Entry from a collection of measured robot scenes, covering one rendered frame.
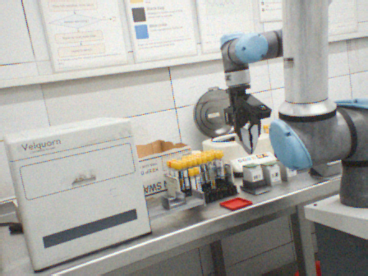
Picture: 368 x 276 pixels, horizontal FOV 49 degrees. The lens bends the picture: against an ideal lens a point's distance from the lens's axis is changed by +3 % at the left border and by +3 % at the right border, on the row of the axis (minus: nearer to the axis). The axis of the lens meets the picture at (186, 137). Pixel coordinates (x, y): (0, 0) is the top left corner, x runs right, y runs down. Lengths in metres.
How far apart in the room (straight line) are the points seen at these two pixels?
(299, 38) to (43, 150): 0.59
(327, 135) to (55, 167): 0.59
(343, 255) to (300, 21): 0.52
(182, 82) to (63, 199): 0.94
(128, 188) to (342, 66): 1.59
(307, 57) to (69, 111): 1.02
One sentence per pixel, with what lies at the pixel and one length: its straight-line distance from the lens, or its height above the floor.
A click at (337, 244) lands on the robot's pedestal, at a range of 1.00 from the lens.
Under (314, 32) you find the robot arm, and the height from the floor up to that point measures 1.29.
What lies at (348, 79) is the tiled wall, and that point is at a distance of 2.35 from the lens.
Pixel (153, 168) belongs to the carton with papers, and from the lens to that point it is 1.33.
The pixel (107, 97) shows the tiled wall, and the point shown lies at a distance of 1.63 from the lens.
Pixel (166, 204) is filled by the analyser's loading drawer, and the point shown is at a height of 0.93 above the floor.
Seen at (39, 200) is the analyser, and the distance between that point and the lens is 0.96.
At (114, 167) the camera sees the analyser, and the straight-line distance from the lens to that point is 0.98.
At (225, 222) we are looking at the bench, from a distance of 1.09.
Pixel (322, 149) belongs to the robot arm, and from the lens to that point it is 0.87.
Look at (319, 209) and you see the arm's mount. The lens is 0.97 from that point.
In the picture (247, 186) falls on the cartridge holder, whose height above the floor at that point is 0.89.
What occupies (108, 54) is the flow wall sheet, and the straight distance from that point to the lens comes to 1.64.
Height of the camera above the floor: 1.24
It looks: 8 degrees down
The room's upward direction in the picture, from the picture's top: 9 degrees counter-clockwise
